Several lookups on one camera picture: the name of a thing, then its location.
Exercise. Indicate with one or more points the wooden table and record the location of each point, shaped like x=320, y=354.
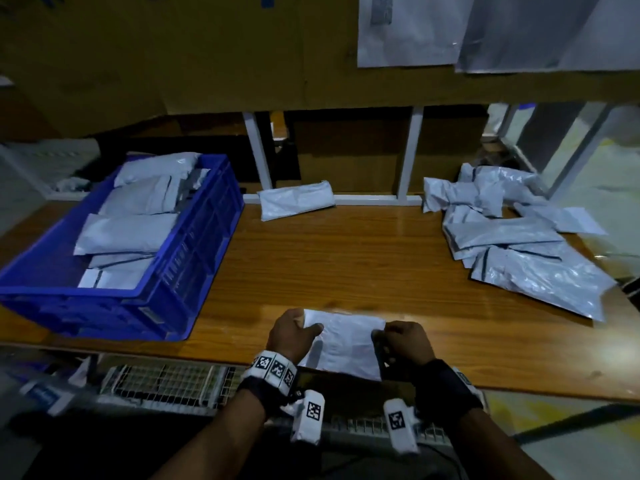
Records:
x=350, y=265

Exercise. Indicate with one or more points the person's left forearm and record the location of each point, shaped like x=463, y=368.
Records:
x=210, y=440

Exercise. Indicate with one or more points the white metal shelf leg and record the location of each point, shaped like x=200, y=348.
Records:
x=410, y=150
x=258, y=150
x=580, y=150

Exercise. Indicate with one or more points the blue plastic crate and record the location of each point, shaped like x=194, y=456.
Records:
x=200, y=255

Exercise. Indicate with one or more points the right marker wristband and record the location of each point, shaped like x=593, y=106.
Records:
x=445, y=390

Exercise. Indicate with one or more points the marker wristband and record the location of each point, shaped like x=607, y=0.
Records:
x=445, y=390
x=272, y=369

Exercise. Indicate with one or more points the packed white bags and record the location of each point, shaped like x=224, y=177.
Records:
x=125, y=235

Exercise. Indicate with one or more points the pile of grey mailer bags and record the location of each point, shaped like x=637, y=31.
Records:
x=520, y=275

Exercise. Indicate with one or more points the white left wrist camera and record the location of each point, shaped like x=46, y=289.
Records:
x=308, y=415

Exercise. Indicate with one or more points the person's right forearm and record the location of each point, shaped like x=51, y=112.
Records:
x=495, y=450

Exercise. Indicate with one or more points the left marker wristband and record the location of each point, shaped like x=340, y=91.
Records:
x=272, y=369

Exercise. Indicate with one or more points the person's right hand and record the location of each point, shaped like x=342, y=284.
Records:
x=408, y=345

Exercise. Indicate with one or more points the person's left hand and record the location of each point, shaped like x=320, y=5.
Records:
x=290, y=337

